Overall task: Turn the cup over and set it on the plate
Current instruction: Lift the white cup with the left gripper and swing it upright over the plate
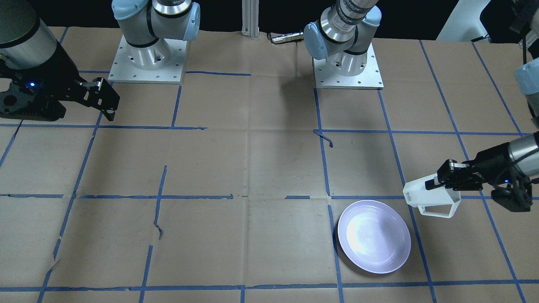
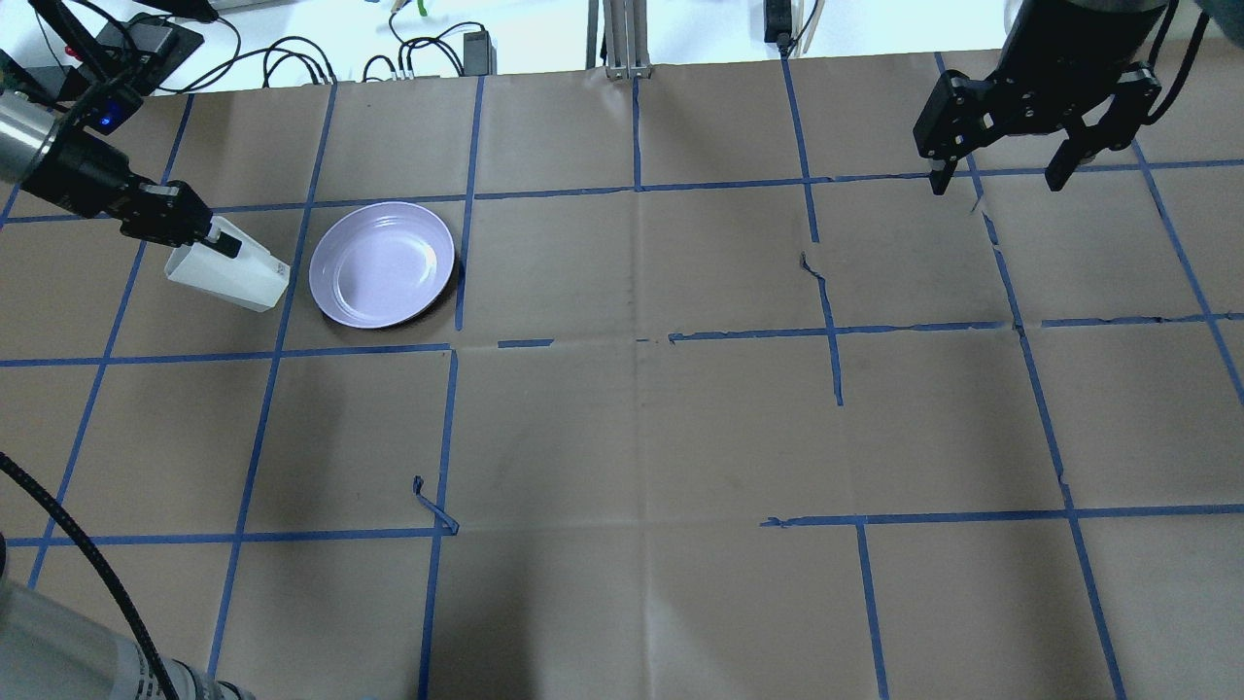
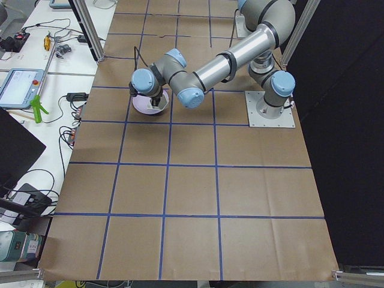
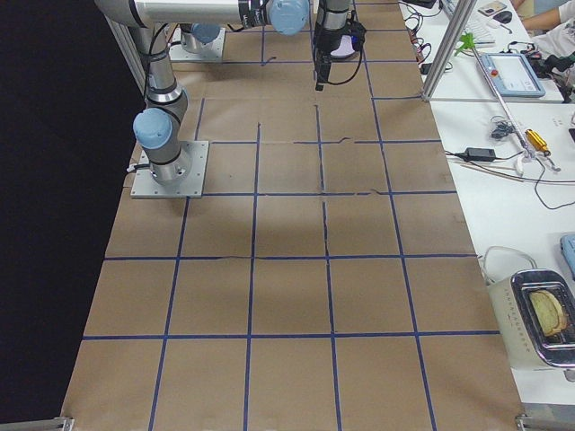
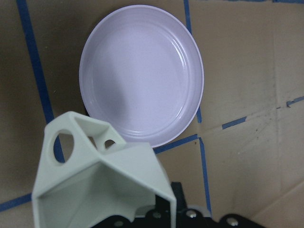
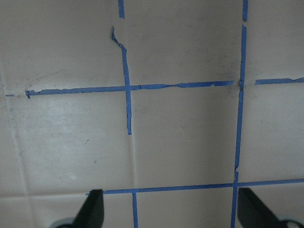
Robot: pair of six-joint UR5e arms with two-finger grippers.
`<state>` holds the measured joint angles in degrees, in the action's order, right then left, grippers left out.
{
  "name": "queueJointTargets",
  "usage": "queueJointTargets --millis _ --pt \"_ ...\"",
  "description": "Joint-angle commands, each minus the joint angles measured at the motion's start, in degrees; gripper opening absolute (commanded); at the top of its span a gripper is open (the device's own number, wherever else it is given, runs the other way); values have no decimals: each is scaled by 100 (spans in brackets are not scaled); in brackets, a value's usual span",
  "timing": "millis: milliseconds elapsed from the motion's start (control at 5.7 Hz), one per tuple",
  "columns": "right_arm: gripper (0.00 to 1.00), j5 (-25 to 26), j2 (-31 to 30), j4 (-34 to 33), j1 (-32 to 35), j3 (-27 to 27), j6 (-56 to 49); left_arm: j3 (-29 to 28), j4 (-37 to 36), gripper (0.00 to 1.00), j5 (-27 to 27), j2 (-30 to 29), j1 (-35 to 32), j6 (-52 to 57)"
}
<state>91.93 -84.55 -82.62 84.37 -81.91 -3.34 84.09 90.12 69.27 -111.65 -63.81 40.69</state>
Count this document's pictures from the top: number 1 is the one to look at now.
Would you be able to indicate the white faceted cup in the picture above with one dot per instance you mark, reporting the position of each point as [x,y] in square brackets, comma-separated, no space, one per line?
[427,192]

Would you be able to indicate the lilac plate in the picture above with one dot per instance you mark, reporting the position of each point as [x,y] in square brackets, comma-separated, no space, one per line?
[374,237]

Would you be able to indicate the brown paper table cover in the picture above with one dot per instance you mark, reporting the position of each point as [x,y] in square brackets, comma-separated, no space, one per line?
[228,187]

